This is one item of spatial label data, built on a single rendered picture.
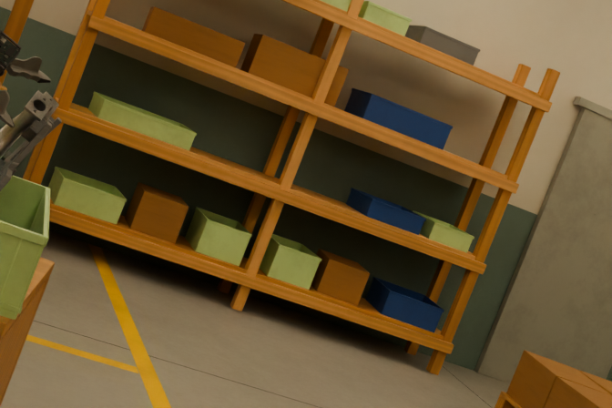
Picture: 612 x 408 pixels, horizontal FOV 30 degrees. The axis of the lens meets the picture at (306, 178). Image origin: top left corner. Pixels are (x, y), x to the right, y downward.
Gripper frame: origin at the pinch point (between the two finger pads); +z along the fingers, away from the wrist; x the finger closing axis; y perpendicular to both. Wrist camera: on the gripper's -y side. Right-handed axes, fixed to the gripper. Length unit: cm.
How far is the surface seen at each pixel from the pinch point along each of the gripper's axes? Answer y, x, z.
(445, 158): -253, 414, 243
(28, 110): 1.6, -2.7, 0.0
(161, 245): -365, 298, 138
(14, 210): -52, 16, 15
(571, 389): -207, 276, 343
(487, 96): -256, 504, 261
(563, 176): -257, 500, 345
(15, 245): -6.6, -23.2, 14.0
